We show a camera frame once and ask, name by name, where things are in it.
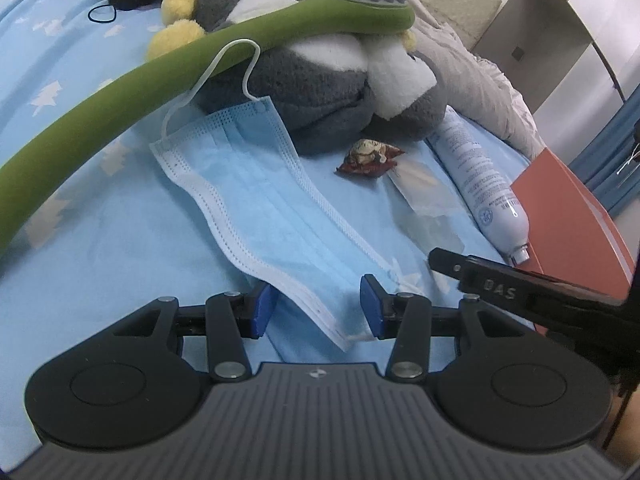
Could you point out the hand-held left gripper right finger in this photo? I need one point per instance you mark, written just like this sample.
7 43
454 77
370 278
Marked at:
371 310

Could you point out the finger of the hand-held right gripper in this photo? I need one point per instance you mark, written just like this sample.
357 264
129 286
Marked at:
495 285

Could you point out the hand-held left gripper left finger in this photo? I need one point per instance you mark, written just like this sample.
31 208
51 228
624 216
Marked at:
262 310

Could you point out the clear plastic wrapper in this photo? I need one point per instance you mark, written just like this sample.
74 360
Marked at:
425 195

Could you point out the blue face mask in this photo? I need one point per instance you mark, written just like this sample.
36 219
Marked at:
260 185

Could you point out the red snack packet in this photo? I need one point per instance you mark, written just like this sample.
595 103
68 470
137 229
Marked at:
370 157

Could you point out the white spray bottle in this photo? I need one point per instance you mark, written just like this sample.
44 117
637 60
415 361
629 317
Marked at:
470 170

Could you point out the blue curtain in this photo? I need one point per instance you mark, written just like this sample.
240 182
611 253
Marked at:
615 170

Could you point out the blue star-print bed sheet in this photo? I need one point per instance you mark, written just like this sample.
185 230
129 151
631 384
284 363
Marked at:
100 235

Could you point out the grey duvet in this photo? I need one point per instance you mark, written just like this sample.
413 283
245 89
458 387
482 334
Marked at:
475 85

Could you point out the grey penguin plush toy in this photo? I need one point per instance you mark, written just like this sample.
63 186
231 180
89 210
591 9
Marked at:
325 95

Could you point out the white and grey wardrobe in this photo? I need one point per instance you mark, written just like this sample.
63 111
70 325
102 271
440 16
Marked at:
550 20

